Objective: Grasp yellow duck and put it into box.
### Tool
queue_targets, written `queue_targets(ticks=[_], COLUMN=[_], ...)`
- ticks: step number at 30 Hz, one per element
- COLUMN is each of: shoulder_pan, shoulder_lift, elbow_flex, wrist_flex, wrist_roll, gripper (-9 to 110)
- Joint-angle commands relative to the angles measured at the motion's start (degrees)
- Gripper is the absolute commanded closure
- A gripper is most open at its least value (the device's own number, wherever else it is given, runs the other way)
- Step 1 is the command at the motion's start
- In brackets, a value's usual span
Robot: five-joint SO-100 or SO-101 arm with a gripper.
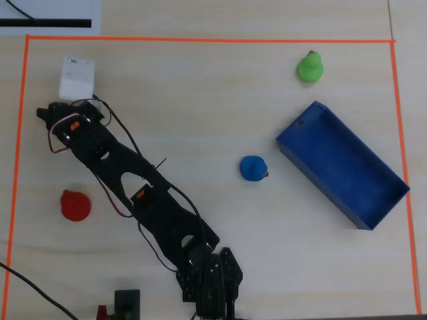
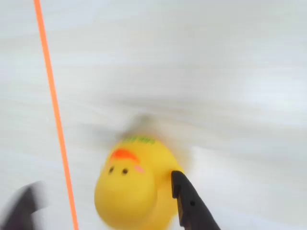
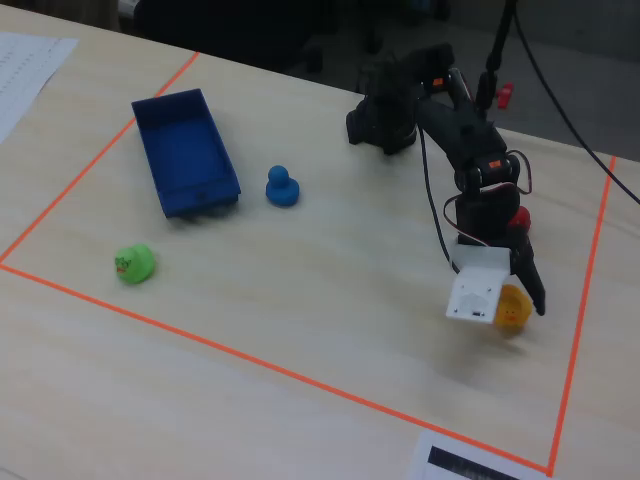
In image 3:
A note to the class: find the orange tape border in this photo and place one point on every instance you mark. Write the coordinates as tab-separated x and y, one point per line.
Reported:
400	414

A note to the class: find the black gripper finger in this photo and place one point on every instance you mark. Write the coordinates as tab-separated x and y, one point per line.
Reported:
530	275

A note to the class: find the yellow rubber duck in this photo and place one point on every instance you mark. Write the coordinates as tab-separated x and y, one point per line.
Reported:
512	312

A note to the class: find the black camera stand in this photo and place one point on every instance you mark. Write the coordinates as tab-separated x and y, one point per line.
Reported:
497	50

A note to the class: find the white paper with black bar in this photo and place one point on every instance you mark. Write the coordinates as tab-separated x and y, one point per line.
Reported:
450	460

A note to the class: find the green rubber duck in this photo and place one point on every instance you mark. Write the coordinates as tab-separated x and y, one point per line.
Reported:
135	265

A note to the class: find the white printed paper sheet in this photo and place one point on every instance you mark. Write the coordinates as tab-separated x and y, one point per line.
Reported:
25	70

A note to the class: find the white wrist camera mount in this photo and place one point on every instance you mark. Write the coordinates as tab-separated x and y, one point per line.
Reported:
475	290

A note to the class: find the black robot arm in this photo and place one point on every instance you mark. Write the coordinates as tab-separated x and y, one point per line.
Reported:
450	125

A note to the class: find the blue rectangular plastic box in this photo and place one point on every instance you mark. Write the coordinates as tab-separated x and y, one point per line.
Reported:
185	150

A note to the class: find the blue rubber duck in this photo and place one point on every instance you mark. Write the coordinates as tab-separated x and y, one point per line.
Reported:
282	187

